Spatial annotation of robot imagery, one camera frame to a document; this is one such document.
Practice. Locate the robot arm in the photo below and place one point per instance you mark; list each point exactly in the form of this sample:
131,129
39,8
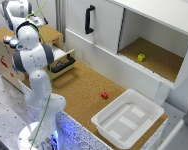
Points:
39,83

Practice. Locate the pink block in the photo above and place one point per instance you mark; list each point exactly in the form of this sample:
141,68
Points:
104,95

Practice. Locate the wooden drawer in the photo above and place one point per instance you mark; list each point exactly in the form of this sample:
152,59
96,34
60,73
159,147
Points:
70,53

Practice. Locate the white cabinet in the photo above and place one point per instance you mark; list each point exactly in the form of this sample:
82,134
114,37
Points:
127,71

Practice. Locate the yellow block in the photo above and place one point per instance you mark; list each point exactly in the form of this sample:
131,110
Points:
141,58

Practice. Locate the white sliding door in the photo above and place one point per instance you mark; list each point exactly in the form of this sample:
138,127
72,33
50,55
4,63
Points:
105,23

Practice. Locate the white plastic box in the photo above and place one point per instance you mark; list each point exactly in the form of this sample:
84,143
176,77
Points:
127,121

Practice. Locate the green button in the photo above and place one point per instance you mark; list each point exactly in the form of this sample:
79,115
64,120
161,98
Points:
19,47

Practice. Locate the blue button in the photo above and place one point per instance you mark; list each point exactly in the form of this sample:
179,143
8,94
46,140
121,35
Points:
14,42

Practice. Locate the wooden drawer box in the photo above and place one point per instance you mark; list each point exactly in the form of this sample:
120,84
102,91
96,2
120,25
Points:
4,68

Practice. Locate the red button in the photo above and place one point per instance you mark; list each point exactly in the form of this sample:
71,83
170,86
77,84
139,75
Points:
8,38

